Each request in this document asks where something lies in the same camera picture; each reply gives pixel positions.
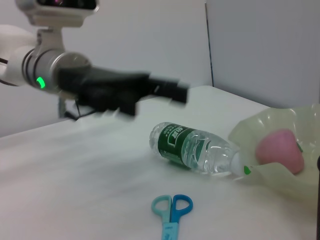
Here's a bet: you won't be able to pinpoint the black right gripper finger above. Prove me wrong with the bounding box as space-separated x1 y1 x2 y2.
316 154 320 240

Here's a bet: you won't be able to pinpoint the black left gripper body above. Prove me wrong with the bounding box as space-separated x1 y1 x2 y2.
56 64 154 101

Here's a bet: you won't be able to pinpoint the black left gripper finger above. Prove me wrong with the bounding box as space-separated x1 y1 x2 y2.
149 74 191 104
76 94 138 117

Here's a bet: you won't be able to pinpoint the clear water bottle green label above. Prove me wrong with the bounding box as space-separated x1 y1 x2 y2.
149 121 252 177

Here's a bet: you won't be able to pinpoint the pink toy peach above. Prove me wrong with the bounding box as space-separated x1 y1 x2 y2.
255 128 305 175

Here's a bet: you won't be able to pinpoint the blue sheathed scissors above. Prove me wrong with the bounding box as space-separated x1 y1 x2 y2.
151 194 194 240

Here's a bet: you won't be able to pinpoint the pale green glass fruit plate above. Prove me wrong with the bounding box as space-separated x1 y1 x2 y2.
227 103 320 195

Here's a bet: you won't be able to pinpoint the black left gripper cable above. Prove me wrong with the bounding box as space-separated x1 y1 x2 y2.
57 96 97 121

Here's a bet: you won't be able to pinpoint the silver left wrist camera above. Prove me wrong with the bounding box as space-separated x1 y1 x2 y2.
14 0 100 28

